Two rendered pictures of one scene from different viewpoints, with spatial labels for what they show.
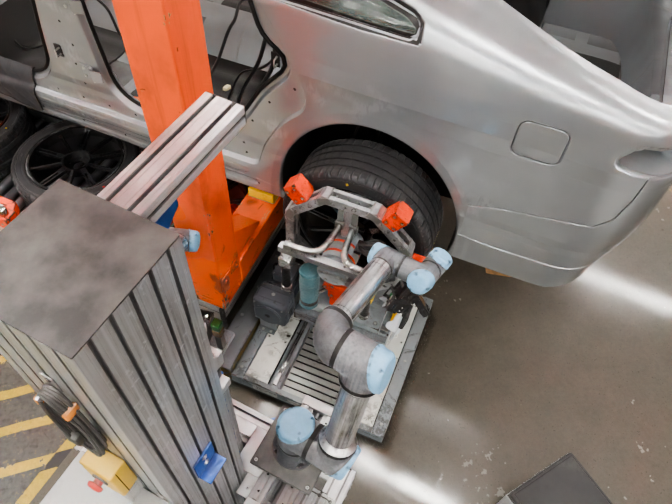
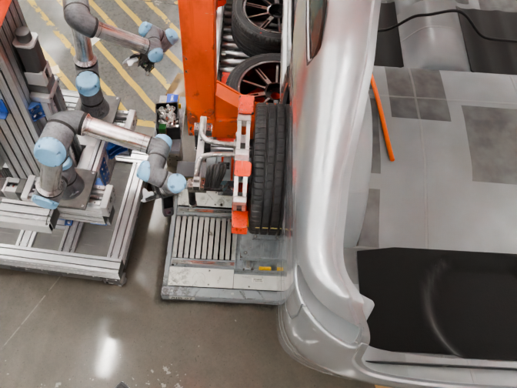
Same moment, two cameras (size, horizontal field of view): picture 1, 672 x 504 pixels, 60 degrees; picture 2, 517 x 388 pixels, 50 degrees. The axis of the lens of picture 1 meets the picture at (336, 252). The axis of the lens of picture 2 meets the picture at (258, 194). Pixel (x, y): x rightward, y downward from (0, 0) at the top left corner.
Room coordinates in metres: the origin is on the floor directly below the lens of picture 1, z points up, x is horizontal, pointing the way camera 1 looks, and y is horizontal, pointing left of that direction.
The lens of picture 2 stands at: (0.96, -1.55, 3.18)
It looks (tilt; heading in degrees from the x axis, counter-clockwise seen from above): 58 degrees down; 68
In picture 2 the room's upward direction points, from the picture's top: 6 degrees clockwise
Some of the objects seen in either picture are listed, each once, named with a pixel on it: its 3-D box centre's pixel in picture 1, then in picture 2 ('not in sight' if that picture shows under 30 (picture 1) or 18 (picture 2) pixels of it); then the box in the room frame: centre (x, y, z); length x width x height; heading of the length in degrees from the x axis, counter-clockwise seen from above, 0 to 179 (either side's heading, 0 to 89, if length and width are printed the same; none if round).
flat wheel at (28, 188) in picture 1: (81, 172); (276, 21); (2.18, 1.43, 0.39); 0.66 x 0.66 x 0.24
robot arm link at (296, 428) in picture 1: (297, 430); (59, 168); (0.63, 0.08, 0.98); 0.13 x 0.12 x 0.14; 62
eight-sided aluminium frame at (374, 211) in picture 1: (347, 243); (241, 167); (1.47, -0.04, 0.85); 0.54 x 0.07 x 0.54; 71
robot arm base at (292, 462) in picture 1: (295, 442); (66, 181); (0.63, 0.08, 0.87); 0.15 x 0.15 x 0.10
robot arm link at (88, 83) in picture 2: not in sight; (88, 87); (0.83, 0.54, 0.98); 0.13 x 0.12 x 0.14; 87
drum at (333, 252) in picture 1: (341, 256); (227, 166); (1.41, -0.02, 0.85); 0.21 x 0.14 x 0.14; 161
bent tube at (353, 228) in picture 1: (362, 246); (215, 162); (1.33, -0.10, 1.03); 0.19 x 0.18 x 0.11; 161
